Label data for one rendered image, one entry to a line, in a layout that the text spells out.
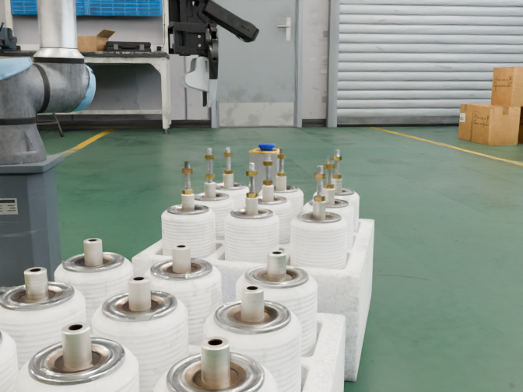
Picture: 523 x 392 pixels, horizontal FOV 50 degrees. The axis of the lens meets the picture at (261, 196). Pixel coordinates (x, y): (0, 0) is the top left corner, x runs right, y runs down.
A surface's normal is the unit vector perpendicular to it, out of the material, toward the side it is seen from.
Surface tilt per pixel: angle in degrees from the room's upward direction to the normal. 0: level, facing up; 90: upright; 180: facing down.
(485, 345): 0
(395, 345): 0
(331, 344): 0
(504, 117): 90
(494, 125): 90
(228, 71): 90
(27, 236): 90
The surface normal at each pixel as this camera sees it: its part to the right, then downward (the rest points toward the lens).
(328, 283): -0.25, 0.19
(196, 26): 0.32, 0.18
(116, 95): 0.11, 0.19
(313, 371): 0.00, -0.98
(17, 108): 0.72, 0.14
